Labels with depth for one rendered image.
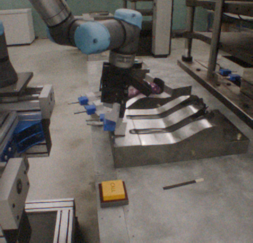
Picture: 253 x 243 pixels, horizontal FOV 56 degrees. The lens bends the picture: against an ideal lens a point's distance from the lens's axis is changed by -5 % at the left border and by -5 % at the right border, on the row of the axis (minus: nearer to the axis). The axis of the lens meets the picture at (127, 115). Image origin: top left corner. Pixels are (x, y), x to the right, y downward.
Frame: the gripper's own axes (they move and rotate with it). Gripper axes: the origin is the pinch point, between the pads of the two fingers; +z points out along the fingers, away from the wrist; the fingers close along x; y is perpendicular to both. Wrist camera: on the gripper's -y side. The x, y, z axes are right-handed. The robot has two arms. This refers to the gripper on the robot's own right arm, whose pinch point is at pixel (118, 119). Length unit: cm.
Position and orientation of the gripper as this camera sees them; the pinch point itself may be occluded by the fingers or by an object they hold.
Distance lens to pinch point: 83.4
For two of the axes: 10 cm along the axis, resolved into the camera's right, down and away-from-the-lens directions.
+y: -9.8, -0.4, -2.1
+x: 1.5, 5.8, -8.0
